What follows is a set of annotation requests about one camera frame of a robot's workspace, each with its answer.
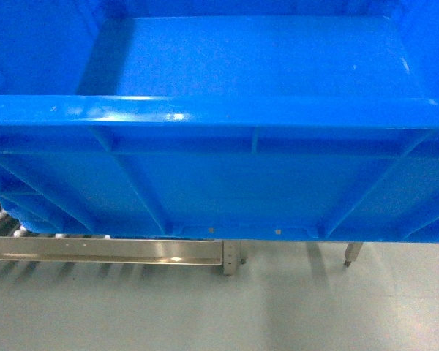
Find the large blue plastic crate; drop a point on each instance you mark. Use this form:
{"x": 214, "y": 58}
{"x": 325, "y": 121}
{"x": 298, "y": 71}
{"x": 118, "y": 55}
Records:
{"x": 255, "y": 120}

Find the steel roller shelf frame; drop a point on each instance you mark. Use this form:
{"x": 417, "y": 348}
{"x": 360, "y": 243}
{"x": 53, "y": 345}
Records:
{"x": 19, "y": 244}

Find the steel shelf leg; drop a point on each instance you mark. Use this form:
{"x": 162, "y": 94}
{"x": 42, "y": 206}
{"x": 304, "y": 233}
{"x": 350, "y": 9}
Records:
{"x": 352, "y": 252}

